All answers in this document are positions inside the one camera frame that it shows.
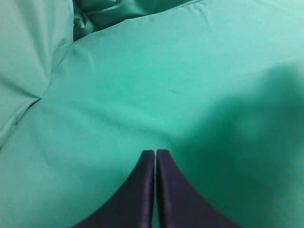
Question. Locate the green cloth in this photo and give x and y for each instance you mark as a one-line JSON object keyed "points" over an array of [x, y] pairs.
{"points": [[86, 86]]}

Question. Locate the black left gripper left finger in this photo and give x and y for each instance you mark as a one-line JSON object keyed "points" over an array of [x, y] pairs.
{"points": [[132, 205]]}

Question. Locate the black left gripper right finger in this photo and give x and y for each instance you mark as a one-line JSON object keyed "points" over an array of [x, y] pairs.
{"points": [[179, 204]]}

